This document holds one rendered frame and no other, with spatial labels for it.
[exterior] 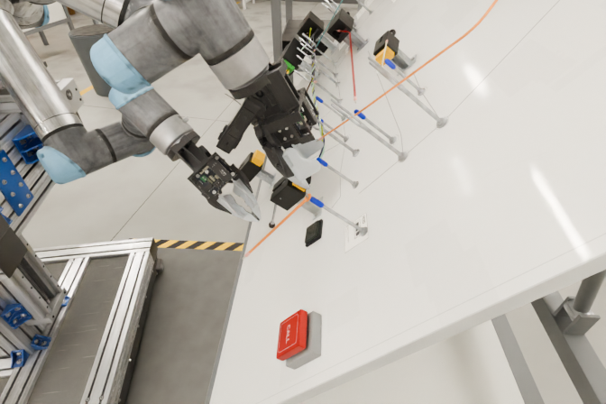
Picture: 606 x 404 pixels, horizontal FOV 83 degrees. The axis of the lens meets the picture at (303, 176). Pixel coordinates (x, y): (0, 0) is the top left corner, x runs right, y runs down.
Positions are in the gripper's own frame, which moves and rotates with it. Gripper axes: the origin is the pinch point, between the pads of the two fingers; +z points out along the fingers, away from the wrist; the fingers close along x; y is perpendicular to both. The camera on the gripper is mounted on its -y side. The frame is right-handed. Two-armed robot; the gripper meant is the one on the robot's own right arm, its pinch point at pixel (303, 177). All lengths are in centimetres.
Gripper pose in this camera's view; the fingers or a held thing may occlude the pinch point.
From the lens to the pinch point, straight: 60.3
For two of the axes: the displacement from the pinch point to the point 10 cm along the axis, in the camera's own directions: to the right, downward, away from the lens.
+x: 1.2, -6.8, 7.2
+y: 8.7, -2.7, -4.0
